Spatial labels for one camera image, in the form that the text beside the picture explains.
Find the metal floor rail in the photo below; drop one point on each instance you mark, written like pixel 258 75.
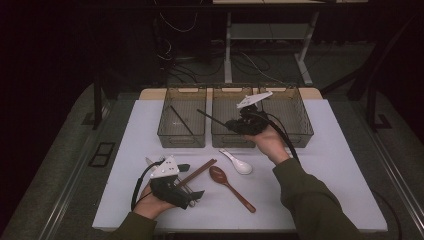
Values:
pixel 401 180
pixel 65 200

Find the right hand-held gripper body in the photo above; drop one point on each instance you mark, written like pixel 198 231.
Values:
pixel 253 121

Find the black metal stand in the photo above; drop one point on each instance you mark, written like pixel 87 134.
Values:
pixel 97 100
pixel 371 106

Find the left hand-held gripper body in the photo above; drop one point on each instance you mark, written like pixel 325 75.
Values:
pixel 166 170

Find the white metal desk frame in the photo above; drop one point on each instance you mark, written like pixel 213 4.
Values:
pixel 227 50

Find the person's right hand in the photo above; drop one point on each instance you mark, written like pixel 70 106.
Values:
pixel 270 145

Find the silver metal fork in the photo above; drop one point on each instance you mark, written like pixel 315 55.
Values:
pixel 193 202

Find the brown wooden spoon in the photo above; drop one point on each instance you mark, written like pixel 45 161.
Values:
pixel 218 175

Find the person's left hand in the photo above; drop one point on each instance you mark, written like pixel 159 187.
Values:
pixel 148 205

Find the grey translucent plastic basket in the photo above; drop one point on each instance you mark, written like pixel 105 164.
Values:
pixel 300 113
pixel 186 110
pixel 223 106

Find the white ceramic spoon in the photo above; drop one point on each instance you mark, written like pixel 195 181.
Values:
pixel 243 167

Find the black chopstick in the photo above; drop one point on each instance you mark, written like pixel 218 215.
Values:
pixel 211 117
pixel 181 120

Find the white table mat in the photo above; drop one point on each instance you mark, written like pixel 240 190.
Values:
pixel 216 216

